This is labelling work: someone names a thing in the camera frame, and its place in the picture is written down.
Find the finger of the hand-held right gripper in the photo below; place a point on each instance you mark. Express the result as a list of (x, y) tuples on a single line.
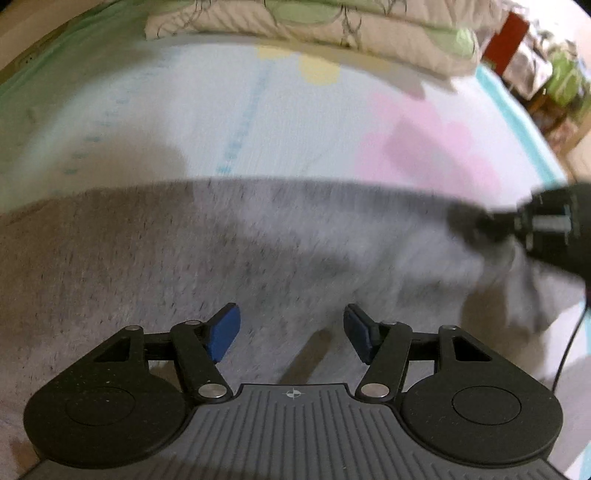
[(480, 224)]

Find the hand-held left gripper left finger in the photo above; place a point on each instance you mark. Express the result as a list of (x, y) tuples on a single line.
[(225, 333)]

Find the leaf print cream pillow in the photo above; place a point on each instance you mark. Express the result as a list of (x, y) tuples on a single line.
[(392, 14), (406, 48)]

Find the pastel flower print blanket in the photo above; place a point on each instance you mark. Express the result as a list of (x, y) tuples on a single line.
[(184, 115)]

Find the green bag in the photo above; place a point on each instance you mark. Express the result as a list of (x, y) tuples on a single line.
[(567, 76)]

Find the grey pants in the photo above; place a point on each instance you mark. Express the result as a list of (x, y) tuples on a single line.
[(277, 254)]

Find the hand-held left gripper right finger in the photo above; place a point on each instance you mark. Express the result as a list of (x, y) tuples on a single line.
[(358, 333)]

